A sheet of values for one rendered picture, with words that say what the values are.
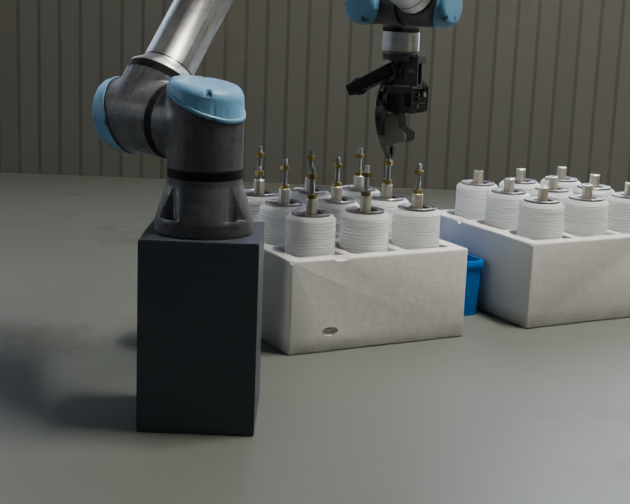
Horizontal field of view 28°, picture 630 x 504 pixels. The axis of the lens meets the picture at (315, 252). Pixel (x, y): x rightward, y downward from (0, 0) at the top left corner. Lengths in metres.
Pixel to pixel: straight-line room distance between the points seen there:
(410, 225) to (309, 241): 0.23
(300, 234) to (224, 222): 0.48
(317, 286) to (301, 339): 0.10
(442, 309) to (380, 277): 0.16
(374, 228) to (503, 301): 0.40
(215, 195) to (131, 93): 0.22
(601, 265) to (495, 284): 0.22
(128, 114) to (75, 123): 2.44
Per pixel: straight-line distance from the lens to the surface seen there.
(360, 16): 2.42
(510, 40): 4.33
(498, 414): 2.09
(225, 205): 1.88
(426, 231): 2.46
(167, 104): 1.90
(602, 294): 2.73
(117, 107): 1.97
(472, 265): 2.66
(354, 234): 2.40
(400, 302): 2.43
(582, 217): 2.71
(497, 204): 2.73
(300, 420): 2.01
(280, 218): 2.44
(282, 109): 4.31
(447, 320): 2.50
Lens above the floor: 0.68
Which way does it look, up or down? 12 degrees down
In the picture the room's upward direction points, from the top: 2 degrees clockwise
